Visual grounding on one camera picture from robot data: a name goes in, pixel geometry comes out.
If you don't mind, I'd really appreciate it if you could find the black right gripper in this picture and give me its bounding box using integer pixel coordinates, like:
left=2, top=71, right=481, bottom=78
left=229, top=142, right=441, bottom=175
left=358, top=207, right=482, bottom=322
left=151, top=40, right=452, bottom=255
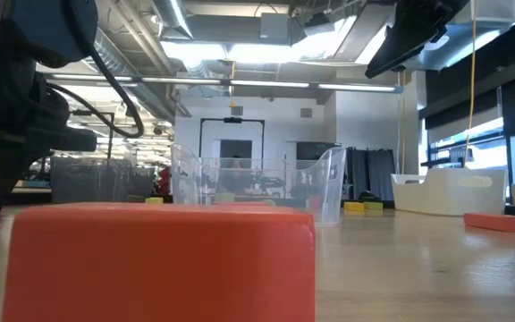
left=364, top=0, right=471, bottom=80

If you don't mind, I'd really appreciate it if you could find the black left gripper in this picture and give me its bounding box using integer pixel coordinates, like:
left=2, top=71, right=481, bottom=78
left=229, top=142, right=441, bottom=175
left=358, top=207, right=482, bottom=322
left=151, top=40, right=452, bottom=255
left=0, top=57, right=39, bottom=220

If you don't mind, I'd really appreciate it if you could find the red rectangular block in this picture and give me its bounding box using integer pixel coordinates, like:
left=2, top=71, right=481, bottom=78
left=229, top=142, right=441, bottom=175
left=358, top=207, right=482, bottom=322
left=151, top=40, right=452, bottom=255
left=1, top=201, right=317, bottom=322

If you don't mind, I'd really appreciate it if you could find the red long block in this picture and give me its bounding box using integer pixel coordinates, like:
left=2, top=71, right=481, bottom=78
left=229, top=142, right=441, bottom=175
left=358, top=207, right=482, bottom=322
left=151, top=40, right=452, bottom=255
left=463, top=212, right=515, bottom=233

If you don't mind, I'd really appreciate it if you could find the grey translucent plastic bin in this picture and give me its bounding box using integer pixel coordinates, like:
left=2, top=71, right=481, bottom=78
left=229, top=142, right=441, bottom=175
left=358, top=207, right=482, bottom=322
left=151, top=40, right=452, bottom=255
left=50, top=156, right=156, bottom=205

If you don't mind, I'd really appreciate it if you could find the grey ceiling box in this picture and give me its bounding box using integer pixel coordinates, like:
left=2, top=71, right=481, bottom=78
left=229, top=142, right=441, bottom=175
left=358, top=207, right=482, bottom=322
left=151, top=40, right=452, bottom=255
left=259, top=12, right=292, bottom=46

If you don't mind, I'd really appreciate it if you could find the dark grey curtain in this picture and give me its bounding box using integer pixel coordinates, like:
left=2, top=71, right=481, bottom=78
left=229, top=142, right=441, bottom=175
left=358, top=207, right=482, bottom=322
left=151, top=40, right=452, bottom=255
left=345, top=147, right=396, bottom=202

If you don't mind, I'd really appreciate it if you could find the long ceiling light bar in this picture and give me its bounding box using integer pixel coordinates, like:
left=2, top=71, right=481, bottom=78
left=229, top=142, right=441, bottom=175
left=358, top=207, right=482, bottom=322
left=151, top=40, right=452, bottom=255
left=42, top=71, right=404, bottom=94

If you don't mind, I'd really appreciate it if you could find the white plastic bin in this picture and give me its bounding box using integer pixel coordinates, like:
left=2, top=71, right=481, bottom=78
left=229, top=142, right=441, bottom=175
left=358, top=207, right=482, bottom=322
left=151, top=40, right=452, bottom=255
left=390, top=167, right=508, bottom=217

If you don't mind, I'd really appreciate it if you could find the red background object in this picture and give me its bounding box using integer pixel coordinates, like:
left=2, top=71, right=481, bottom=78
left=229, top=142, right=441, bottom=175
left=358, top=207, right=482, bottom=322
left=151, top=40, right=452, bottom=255
left=156, top=165, right=173, bottom=196

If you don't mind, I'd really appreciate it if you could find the clear plastic bin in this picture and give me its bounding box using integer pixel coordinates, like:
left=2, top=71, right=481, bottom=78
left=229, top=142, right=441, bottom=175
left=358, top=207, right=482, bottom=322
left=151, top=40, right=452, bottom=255
left=170, top=142, right=347, bottom=225

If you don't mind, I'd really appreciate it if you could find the rectangular silver ventilation duct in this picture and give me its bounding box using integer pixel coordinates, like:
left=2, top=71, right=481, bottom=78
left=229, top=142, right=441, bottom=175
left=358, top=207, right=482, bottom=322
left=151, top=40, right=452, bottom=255
left=355, top=0, right=515, bottom=72

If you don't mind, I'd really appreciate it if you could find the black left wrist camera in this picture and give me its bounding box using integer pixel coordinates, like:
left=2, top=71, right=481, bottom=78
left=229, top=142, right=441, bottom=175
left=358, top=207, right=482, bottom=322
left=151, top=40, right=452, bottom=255
left=29, top=127, right=98, bottom=153

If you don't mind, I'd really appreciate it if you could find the yellow hanging cable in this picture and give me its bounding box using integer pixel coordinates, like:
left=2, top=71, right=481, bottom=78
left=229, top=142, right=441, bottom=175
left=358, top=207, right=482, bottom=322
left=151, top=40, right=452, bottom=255
left=461, top=0, right=479, bottom=170

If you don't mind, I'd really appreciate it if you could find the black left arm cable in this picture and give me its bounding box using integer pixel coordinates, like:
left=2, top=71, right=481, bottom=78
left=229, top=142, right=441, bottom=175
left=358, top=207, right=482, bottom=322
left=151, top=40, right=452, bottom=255
left=45, top=42, right=146, bottom=140

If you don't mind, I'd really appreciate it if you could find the round silver ventilation duct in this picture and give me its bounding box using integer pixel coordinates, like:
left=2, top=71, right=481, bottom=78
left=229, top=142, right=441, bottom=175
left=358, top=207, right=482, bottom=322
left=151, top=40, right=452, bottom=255
left=91, top=0, right=194, bottom=127

